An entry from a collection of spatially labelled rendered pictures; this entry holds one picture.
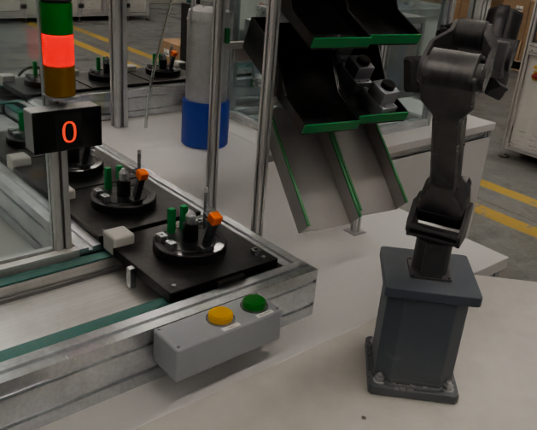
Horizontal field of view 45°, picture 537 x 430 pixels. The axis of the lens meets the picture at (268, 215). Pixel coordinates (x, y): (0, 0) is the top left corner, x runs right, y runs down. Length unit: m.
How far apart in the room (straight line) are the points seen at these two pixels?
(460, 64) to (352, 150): 0.68
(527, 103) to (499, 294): 4.01
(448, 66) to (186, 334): 0.55
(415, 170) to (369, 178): 1.09
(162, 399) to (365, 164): 0.72
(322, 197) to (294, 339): 0.32
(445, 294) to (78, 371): 0.55
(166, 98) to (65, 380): 1.69
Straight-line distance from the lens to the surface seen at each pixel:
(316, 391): 1.11
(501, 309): 1.45
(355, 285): 1.42
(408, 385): 1.12
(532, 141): 5.45
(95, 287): 1.25
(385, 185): 1.50
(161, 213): 1.41
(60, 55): 1.13
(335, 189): 1.40
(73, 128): 1.17
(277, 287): 1.19
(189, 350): 1.01
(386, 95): 1.38
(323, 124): 1.26
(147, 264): 1.21
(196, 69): 2.11
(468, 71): 0.85
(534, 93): 5.40
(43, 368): 0.99
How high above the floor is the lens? 1.55
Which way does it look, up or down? 24 degrees down
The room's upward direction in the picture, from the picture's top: 5 degrees clockwise
